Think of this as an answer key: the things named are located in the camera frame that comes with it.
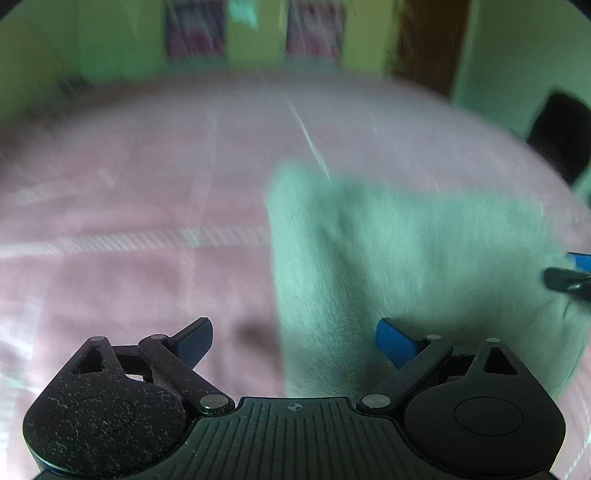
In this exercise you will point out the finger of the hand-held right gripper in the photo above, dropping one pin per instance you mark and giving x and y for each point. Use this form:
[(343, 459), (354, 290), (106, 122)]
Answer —
[(565, 277)]

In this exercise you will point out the pink checked bed sheet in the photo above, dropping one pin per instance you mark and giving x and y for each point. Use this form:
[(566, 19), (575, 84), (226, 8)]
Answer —
[(138, 194)]

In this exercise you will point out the brown wooden door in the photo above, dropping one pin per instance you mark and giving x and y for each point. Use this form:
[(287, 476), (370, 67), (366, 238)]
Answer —
[(427, 41)]

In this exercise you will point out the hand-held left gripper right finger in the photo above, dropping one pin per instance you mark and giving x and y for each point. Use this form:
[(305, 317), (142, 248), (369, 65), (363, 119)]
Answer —
[(392, 341)]

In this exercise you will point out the green wardrobe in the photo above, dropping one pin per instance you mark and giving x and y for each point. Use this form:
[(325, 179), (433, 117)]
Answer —
[(254, 32)]

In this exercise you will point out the wall poster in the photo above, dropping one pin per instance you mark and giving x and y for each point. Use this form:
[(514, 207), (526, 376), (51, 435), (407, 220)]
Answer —
[(196, 27), (315, 27)]

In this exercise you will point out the green towel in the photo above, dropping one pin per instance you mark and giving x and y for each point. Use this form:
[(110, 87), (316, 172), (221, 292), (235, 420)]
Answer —
[(406, 258)]

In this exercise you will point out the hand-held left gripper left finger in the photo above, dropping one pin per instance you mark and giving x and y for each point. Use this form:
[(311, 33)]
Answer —
[(196, 344)]

